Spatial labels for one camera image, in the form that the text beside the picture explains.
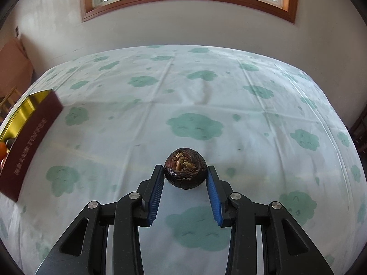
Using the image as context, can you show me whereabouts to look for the large mandarin orange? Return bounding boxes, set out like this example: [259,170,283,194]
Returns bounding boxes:
[0,142,8,161]

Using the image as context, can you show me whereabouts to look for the dark cracked passion fruit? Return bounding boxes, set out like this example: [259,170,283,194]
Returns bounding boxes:
[164,148,208,190]

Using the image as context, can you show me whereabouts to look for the cloud print tablecloth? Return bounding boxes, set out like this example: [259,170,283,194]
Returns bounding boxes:
[1,45,366,274]

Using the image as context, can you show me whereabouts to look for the red gold toffee tin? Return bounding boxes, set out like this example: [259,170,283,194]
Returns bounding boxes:
[1,89,63,202]

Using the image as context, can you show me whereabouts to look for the dark wooden chair right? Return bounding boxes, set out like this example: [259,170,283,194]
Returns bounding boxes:
[349,107,367,156]

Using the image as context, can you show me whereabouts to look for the pink cloth on chair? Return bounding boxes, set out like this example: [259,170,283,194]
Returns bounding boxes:
[0,38,33,97]

